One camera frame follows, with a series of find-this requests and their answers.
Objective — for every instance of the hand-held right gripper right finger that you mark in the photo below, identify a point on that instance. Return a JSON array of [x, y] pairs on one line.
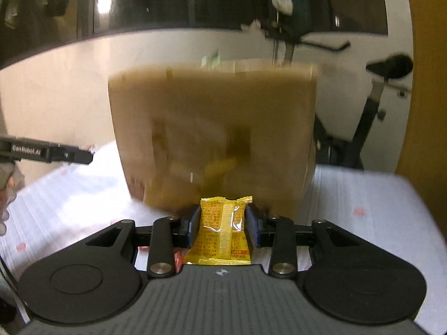
[[253, 226]]

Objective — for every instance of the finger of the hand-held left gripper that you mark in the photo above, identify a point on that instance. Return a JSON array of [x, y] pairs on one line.
[[70, 154]]

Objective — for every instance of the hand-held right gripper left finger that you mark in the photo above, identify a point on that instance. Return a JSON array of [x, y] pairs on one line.
[[194, 226]]

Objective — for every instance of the yellow snack packet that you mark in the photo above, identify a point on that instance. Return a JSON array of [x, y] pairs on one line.
[[220, 230]]

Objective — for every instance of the brown cardboard box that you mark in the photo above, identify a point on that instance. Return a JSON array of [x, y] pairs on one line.
[[213, 125]]

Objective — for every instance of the person's left hand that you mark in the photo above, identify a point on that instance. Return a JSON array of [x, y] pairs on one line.
[[8, 188]]

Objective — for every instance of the red snack packet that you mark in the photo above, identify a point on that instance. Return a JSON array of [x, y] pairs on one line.
[[178, 256]]

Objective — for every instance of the white printed table cover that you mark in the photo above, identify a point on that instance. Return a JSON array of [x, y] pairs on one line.
[[366, 195]]

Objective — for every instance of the black exercise bike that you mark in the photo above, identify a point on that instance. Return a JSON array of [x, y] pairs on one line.
[[363, 129]]

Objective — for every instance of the green snack packet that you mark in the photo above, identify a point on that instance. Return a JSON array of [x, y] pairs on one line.
[[211, 59]]

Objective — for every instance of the dark window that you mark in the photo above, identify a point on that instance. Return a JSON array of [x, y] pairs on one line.
[[174, 0]]

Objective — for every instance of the white crumpled cloth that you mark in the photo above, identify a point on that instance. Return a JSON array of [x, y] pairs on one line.
[[253, 25]]

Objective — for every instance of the brown wooden door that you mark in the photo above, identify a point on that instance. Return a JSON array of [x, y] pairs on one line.
[[426, 76]]

